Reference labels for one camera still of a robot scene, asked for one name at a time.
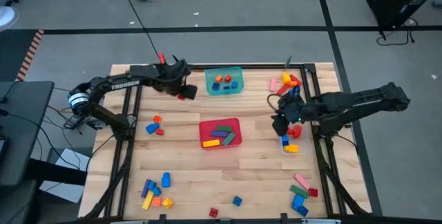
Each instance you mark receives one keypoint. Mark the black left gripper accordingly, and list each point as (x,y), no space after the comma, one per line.
(171,77)

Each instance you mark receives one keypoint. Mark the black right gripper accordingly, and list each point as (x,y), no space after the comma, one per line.
(293,110)

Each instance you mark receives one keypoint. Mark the medium red block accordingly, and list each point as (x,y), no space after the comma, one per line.
(292,133)
(297,128)

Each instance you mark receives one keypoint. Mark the medium blue block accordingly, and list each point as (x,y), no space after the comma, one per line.
(298,200)
(303,211)
(166,179)
(152,128)
(285,140)

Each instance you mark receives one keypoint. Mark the medium yellow block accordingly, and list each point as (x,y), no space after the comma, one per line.
(291,148)

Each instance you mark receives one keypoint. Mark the long green block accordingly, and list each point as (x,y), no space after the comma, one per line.
(224,128)
(228,139)
(299,191)

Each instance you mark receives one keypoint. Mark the long purple block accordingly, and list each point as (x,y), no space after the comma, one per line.
(145,188)
(219,133)

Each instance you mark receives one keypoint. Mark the long yellow block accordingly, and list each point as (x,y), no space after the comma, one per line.
(148,200)
(210,143)

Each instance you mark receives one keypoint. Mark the small blue square block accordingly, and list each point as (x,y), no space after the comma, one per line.
(237,201)

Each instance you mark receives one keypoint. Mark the small red square block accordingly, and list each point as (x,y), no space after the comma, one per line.
(159,131)
(213,212)

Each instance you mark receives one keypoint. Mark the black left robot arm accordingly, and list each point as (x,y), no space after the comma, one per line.
(125,85)

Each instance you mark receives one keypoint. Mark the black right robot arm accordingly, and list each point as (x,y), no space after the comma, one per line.
(362,99)

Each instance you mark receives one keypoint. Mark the clear translucent plastic bin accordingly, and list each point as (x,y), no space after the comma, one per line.
(305,141)

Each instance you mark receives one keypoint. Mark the red translucent plastic bin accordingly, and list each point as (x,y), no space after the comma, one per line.
(205,123)

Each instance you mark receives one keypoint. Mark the long pink block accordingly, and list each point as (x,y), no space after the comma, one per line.
(273,84)
(302,181)

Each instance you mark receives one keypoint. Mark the red clamp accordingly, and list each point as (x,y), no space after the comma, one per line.
(161,58)

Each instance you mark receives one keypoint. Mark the long red block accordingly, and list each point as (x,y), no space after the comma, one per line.
(296,78)

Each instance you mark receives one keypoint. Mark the teal translucent plastic bin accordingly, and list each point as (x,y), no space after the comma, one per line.
(238,73)

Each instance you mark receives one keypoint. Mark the white floor sheet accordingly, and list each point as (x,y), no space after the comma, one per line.
(65,193)

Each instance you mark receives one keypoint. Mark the black side table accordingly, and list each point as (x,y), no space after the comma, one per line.
(24,130)

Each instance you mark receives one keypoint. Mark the black floor mat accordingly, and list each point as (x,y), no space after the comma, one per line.
(14,54)

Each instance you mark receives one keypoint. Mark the white round object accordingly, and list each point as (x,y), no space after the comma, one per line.
(7,18)

